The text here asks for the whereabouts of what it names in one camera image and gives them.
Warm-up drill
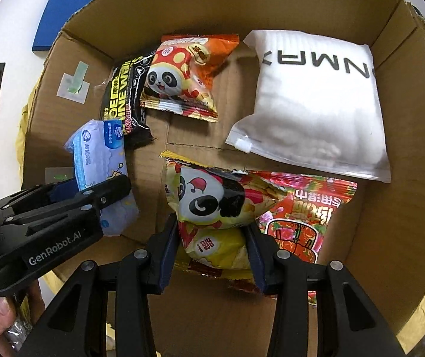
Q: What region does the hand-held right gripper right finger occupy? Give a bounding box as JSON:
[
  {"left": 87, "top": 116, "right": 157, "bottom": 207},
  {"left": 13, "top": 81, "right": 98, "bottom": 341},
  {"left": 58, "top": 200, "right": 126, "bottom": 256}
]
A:
[{"left": 243, "top": 224, "right": 407, "bottom": 357}]

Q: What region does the blue tissue pack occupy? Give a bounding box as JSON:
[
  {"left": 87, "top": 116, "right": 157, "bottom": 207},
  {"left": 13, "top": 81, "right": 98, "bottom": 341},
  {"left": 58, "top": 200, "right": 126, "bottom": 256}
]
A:
[{"left": 63, "top": 119, "right": 140, "bottom": 237}]

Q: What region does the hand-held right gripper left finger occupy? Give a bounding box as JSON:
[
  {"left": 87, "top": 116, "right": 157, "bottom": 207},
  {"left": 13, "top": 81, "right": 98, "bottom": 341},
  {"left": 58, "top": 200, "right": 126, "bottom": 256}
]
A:
[{"left": 17, "top": 216, "right": 179, "bottom": 357}]

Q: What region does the yellow panda snack packet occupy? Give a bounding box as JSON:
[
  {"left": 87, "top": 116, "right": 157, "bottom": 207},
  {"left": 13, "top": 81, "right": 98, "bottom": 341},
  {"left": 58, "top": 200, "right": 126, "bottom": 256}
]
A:
[{"left": 160, "top": 151, "right": 284, "bottom": 281}]

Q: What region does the white zip pouch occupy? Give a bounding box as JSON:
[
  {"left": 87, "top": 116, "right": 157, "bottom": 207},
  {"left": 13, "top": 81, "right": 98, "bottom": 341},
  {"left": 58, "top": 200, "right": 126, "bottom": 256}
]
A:
[{"left": 225, "top": 29, "right": 392, "bottom": 184}]

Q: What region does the black wipes packet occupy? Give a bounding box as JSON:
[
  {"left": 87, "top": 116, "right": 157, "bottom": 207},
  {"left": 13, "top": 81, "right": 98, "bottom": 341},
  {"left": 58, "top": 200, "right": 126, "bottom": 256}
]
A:
[{"left": 100, "top": 54, "right": 157, "bottom": 149}]

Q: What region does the cardboard box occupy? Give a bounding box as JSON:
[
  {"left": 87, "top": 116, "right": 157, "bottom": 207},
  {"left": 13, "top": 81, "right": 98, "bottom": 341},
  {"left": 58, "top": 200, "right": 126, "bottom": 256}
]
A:
[{"left": 21, "top": 0, "right": 425, "bottom": 357}]

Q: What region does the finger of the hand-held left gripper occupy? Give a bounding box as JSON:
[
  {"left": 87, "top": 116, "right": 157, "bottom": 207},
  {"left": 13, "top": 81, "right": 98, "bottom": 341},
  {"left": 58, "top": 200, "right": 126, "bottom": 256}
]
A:
[
  {"left": 0, "top": 174, "right": 132, "bottom": 237},
  {"left": 0, "top": 178, "right": 81, "bottom": 216}
]

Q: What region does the red snack packet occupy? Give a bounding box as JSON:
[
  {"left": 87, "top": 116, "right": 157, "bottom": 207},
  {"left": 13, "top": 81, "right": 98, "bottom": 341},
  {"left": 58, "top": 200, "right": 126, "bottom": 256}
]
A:
[{"left": 231, "top": 170, "right": 358, "bottom": 306}]

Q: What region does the orange panda snack packet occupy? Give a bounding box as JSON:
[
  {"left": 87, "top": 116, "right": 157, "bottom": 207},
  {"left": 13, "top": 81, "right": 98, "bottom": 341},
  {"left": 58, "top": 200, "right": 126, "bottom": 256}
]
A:
[{"left": 140, "top": 34, "right": 241, "bottom": 123}]

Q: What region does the blue foam mat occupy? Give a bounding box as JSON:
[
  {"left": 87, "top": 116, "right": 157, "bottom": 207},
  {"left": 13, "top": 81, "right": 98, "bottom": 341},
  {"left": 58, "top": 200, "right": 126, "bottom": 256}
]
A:
[{"left": 32, "top": 0, "right": 120, "bottom": 58}]

